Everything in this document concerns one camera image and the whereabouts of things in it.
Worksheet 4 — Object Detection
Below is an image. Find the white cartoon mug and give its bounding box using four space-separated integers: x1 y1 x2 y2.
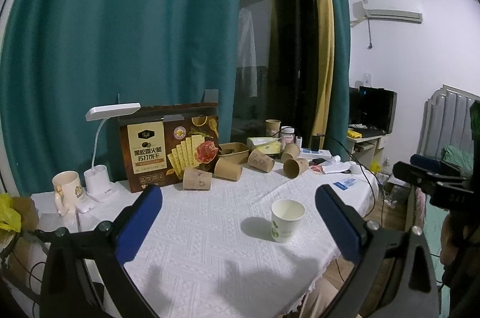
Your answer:
52 170 82 216

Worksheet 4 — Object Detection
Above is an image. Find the yellow curtain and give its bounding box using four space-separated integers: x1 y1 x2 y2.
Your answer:
302 0 335 147

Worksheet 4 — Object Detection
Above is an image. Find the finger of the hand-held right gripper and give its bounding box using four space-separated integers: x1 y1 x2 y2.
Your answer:
409 154 444 170
392 161 437 188

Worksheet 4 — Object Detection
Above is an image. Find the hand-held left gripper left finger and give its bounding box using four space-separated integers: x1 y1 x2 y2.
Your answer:
39 185 164 318

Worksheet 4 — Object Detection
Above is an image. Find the brown paper bowl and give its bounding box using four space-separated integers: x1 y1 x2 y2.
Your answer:
218 142 250 165

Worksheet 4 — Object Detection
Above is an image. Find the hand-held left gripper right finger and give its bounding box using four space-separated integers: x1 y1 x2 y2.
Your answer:
315 185 441 318

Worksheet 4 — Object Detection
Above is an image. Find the small white case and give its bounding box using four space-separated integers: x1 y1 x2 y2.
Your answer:
74 201 97 216

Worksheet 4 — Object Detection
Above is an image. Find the white desk lamp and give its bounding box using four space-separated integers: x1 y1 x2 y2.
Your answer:
83 103 142 205

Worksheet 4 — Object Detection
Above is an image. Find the wide teal curtain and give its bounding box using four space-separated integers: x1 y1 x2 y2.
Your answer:
0 0 245 197

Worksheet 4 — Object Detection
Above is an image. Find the narrow teal curtain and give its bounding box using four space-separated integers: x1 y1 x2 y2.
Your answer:
323 0 352 151

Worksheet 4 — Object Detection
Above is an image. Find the black cable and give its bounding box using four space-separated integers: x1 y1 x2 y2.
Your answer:
318 133 383 229

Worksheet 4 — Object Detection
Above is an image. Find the tissue box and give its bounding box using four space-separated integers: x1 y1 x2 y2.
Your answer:
246 136 282 154

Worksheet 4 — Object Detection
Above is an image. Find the brown cracker box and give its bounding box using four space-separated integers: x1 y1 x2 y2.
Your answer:
119 103 220 194

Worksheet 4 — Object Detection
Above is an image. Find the yellow plastic bag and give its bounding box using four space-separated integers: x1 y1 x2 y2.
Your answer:
0 193 22 233

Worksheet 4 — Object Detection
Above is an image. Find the black computer monitor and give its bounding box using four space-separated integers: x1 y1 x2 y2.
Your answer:
357 86 398 134

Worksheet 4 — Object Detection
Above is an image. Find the white computer desk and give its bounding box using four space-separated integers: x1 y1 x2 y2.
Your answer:
346 128 393 169

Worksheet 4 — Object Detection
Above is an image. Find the white air conditioner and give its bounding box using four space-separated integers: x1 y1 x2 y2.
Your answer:
361 0 424 24

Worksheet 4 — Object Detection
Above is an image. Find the white folding rack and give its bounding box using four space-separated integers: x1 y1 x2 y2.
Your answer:
423 84 480 193

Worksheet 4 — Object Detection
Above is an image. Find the white paper cup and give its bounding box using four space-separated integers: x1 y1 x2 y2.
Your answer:
271 199 305 244

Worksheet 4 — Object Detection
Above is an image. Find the brown paper cup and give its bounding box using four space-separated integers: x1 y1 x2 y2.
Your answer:
182 167 214 191
283 157 309 179
281 142 301 163
247 148 276 173
265 119 282 137
214 155 244 181

